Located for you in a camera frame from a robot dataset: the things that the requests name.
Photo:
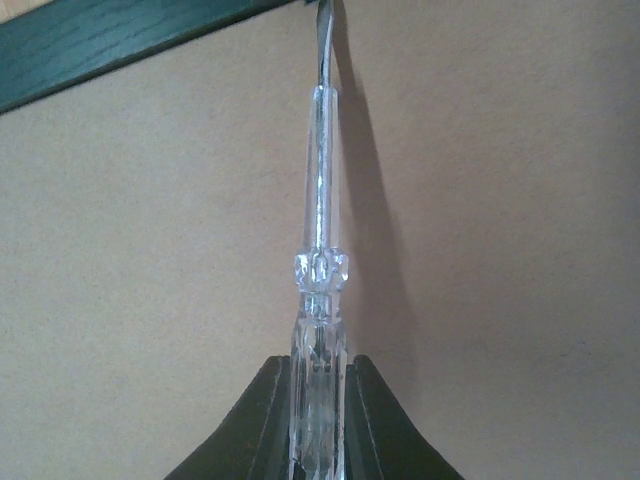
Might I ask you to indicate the black picture frame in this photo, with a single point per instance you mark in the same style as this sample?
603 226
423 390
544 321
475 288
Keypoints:
63 44

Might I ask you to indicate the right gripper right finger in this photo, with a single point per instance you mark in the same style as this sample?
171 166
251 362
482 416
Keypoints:
381 442

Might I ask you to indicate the clear handled screwdriver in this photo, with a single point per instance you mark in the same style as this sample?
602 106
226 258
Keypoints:
321 270

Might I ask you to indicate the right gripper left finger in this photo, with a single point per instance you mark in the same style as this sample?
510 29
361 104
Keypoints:
252 440

